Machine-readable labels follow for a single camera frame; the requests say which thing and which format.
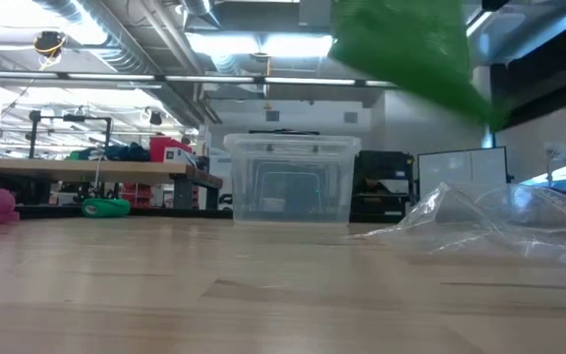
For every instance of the black shelf cart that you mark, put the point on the black shelf cart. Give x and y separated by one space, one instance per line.
386 164

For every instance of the teal bandage roll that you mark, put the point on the teal bandage roll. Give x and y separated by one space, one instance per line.
108 208

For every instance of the long ceiling light bar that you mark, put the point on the long ceiling light bar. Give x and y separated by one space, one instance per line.
116 77

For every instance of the white cardboard box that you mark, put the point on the white cardboard box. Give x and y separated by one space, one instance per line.
180 156

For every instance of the red parts drawers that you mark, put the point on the red parts drawers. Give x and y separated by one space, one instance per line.
138 194

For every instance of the green elastic bandage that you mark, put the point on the green elastic bandage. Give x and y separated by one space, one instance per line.
411 49

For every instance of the white board black frame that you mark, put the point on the white board black frame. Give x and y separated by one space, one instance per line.
460 169

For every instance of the black aluminium table frame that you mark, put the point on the black aluminium table frame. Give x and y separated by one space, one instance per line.
165 213

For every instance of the black pipe rig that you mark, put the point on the black pipe rig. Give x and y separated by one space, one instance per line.
69 118

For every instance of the silver ventilation duct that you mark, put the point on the silver ventilation duct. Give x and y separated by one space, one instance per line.
116 49

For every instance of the red storage bin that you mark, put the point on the red storage bin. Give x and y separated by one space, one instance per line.
165 145

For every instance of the blue cloth bundle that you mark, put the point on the blue cloth bundle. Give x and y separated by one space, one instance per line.
126 152

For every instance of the clear plastic storage bin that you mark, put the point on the clear plastic storage bin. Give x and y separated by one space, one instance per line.
293 172

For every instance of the wooden workbench grey metal frame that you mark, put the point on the wooden workbench grey metal frame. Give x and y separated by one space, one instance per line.
91 172

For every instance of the clear plastic zip bag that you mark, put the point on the clear plastic zip bag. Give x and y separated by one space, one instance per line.
484 226

